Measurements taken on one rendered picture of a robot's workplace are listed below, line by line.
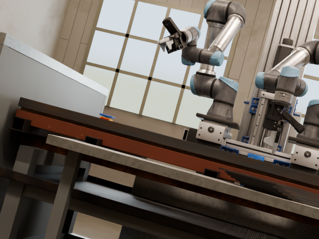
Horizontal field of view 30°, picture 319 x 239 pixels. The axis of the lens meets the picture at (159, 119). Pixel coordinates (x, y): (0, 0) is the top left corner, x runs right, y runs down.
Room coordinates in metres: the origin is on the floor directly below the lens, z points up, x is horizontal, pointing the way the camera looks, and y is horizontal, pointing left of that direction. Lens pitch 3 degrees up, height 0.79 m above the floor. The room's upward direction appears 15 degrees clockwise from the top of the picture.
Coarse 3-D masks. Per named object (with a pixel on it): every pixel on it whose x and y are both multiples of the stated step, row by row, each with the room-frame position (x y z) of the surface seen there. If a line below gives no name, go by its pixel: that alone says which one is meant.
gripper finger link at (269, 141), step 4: (272, 132) 2.40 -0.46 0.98; (272, 136) 2.40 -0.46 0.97; (264, 140) 2.40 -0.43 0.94; (268, 140) 2.40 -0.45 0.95; (272, 140) 2.40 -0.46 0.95; (268, 144) 2.40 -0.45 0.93; (272, 144) 2.40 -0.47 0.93; (276, 144) 2.39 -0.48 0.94; (272, 148) 2.40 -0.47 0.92; (276, 148) 2.40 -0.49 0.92; (272, 152) 2.40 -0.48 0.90
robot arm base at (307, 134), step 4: (304, 124) 3.11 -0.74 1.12; (308, 124) 3.08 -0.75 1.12; (312, 124) 3.07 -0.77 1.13; (316, 124) 3.07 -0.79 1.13; (304, 128) 3.10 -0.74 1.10; (308, 128) 3.08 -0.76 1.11; (312, 128) 3.07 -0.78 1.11; (316, 128) 3.07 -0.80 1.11; (304, 132) 3.09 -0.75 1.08; (308, 132) 3.07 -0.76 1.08; (312, 132) 3.06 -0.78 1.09; (316, 132) 3.06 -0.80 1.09; (296, 136) 3.13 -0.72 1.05; (300, 136) 3.09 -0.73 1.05; (304, 136) 3.07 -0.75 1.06; (308, 136) 3.06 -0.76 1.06; (312, 136) 3.05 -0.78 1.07; (316, 136) 3.05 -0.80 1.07; (308, 140) 3.05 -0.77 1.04; (312, 140) 3.05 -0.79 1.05; (316, 140) 3.05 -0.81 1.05
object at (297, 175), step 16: (48, 112) 2.23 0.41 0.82; (64, 112) 2.22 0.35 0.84; (112, 128) 2.18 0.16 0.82; (128, 128) 2.17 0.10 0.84; (176, 144) 2.12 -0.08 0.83; (192, 144) 2.11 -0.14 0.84; (224, 160) 2.09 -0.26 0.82; (240, 160) 2.07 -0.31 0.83; (256, 160) 2.06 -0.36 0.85; (288, 176) 2.04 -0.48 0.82; (304, 176) 2.03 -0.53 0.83
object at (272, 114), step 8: (272, 104) 2.41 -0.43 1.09; (280, 104) 2.39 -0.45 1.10; (288, 104) 2.39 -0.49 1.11; (272, 112) 2.41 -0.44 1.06; (280, 112) 2.40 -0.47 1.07; (264, 120) 2.39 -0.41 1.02; (272, 120) 2.39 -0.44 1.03; (280, 120) 2.39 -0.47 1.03; (264, 128) 2.46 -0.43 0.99; (272, 128) 2.39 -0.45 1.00
